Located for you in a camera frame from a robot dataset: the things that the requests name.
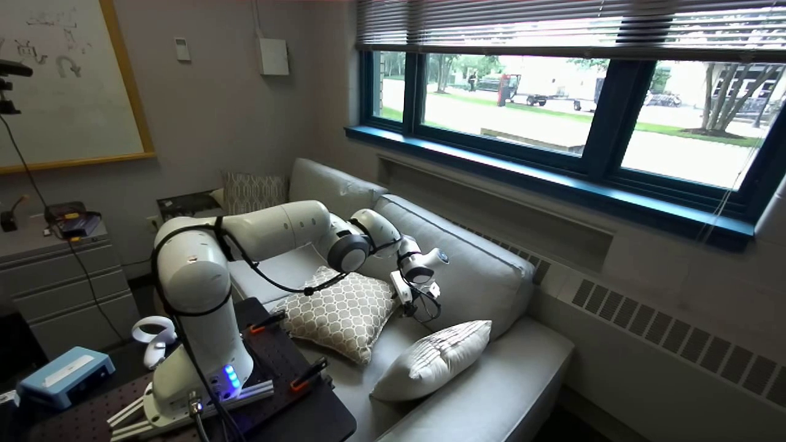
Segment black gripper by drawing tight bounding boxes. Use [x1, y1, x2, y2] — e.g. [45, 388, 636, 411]
[405, 273, 448, 323]

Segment white pleated pillow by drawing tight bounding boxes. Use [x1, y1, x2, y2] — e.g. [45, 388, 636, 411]
[368, 316, 497, 404]

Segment beige octagon pattern pillow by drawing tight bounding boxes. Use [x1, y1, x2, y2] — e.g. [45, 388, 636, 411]
[281, 268, 401, 367]

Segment light grey couch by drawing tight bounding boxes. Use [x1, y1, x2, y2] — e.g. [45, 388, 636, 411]
[218, 155, 577, 442]

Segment orange black clamp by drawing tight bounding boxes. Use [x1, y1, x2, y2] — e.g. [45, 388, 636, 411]
[288, 354, 331, 394]
[244, 307, 289, 335]

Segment dark brown pegboard plate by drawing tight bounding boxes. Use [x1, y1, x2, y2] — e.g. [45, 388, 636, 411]
[192, 321, 335, 434]

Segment beige lattice pattern pillow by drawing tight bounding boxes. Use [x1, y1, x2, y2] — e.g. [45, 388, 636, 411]
[206, 171, 289, 219]

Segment person in red outside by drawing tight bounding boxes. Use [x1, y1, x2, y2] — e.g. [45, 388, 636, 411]
[493, 71, 518, 107]

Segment white truck outside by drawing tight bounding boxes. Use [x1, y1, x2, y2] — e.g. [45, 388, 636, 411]
[518, 55, 604, 114]

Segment white VR controller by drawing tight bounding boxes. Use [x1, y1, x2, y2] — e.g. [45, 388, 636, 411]
[130, 313, 180, 372]

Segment dark window blinds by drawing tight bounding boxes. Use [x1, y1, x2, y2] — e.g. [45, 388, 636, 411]
[353, 0, 786, 54]

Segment grey drawer cabinet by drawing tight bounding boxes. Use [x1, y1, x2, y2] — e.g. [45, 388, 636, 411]
[0, 216, 143, 361]

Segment black device with orange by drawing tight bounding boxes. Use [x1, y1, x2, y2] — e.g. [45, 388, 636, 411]
[45, 199, 111, 243]

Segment light blue box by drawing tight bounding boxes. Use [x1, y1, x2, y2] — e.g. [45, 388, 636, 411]
[17, 343, 119, 411]

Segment tree outside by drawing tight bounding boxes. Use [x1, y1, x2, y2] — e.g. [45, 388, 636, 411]
[701, 58, 783, 136]

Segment wood framed whiteboard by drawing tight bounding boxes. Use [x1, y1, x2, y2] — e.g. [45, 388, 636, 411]
[0, 0, 157, 176]

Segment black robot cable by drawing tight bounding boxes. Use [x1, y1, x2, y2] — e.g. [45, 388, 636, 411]
[151, 214, 352, 442]

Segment white base bracket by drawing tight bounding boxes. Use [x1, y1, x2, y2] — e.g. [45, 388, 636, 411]
[105, 381, 169, 442]
[218, 375, 278, 410]

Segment grey wall radiator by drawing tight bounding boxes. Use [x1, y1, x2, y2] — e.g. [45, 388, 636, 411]
[531, 257, 786, 411]

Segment blue window frame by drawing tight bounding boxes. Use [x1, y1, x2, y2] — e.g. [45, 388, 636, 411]
[342, 43, 786, 252]

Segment white wall box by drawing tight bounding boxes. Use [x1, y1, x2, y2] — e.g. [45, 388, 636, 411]
[258, 35, 292, 81]

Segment white wall thermostat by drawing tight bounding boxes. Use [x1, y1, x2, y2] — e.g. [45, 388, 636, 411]
[173, 35, 195, 65]

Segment thin black camera cable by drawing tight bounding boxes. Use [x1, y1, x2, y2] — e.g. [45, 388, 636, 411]
[0, 113, 127, 345]

